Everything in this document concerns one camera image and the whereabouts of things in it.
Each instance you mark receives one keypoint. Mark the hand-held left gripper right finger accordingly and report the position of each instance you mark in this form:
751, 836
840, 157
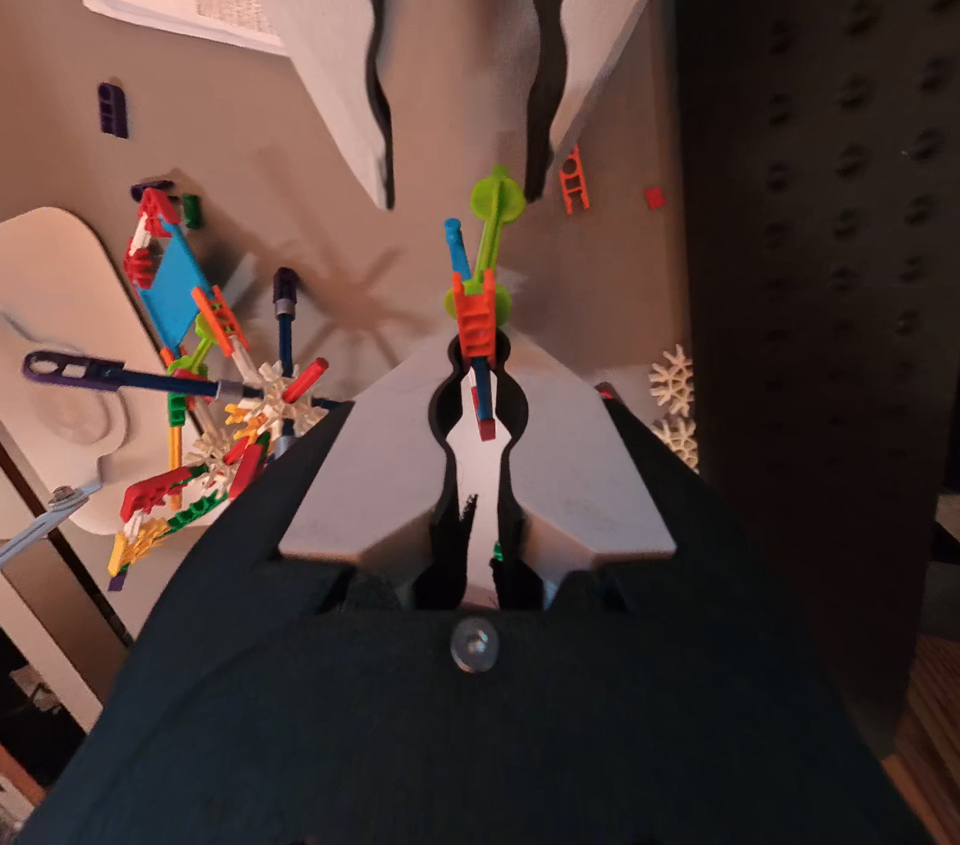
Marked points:
592, 485

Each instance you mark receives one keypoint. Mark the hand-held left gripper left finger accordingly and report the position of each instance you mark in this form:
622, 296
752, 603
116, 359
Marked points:
367, 485

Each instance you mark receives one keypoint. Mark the blue toy panel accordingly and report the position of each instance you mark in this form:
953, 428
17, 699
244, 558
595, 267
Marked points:
456, 252

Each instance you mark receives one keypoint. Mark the lime green toy spool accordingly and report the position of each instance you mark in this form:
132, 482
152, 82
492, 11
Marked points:
495, 207

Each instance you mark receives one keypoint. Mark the white snowflake toy connector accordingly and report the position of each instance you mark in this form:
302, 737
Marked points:
673, 380
679, 444

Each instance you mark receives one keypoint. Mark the white paper sheet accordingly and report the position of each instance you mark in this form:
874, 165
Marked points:
187, 27

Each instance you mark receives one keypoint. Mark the green short toy rod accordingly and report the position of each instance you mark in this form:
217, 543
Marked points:
193, 211

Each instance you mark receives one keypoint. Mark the purple round toy connector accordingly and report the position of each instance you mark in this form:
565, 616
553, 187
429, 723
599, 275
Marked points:
150, 189

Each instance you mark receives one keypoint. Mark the small red toy piece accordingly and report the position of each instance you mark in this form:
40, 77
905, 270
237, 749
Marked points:
655, 198

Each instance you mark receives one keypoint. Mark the colourful toy windmill model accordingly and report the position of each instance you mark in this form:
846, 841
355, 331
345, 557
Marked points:
172, 297

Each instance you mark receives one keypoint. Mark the black perforated board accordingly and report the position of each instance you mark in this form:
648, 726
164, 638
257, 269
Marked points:
825, 260

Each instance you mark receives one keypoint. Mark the white document stand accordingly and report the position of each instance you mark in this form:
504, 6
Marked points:
60, 297

